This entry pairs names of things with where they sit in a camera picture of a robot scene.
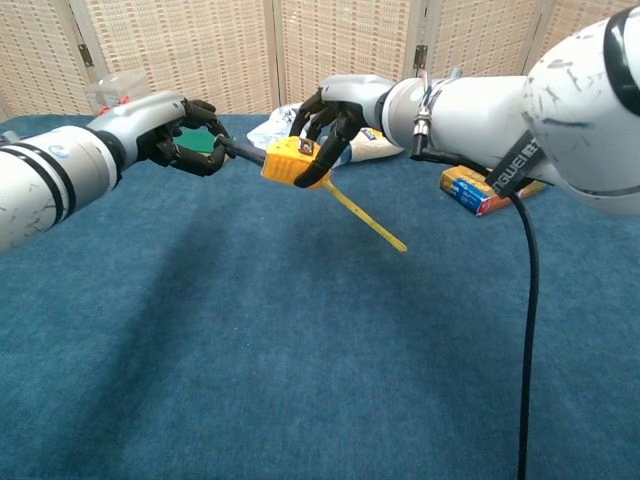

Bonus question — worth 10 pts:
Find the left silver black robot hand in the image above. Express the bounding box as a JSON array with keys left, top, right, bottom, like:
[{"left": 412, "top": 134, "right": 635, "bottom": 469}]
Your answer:
[{"left": 92, "top": 91, "right": 236, "bottom": 177}]

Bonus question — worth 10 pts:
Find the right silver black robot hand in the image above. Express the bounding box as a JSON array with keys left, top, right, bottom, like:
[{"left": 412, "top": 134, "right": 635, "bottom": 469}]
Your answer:
[{"left": 288, "top": 74, "right": 396, "bottom": 190}]

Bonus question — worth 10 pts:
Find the yellow tape measure with strap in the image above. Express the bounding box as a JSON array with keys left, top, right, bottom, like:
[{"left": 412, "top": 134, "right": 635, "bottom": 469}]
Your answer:
[{"left": 219, "top": 135, "right": 409, "bottom": 254}]

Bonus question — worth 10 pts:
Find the clear box with red parts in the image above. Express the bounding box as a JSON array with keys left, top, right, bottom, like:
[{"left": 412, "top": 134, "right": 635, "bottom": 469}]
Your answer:
[{"left": 85, "top": 72, "right": 151, "bottom": 116}]

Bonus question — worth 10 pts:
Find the mayonnaise squeeze bottle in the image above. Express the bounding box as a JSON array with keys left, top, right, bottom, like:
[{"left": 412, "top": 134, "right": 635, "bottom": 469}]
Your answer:
[{"left": 344, "top": 127, "right": 406, "bottom": 164}]

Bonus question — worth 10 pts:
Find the green and yellow sponge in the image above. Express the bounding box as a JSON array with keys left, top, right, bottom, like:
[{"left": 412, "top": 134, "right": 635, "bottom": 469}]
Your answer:
[{"left": 173, "top": 126, "right": 219, "bottom": 154}]

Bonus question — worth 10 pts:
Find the woven folding screen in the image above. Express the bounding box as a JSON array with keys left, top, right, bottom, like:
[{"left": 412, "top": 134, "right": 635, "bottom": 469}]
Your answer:
[{"left": 0, "top": 0, "right": 640, "bottom": 121}]

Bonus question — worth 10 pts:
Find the crumpled white snack wrapper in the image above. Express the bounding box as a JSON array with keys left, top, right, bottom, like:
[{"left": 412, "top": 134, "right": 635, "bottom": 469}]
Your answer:
[{"left": 247, "top": 103, "right": 314, "bottom": 151}]

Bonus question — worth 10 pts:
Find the yellow and blue carton box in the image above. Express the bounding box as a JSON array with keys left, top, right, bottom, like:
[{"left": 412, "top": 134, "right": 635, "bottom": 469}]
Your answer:
[{"left": 439, "top": 166, "right": 546, "bottom": 217}]

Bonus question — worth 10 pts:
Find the blue table cloth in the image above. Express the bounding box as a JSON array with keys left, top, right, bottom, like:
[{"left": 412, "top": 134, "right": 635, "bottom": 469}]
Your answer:
[{"left": 0, "top": 113, "right": 640, "bottom": 480}]

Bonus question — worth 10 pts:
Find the black velcro cable strap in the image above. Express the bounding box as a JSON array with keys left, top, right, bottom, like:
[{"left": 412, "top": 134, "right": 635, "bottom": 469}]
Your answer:
[{"left": 487, "top": 130, "right": 546, "bottom": 197}]

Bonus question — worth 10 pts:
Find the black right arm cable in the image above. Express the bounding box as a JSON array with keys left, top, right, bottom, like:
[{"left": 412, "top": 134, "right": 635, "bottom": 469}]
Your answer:
[{"left": 409, "top": 112, "right": 541, "bottom": 480}]

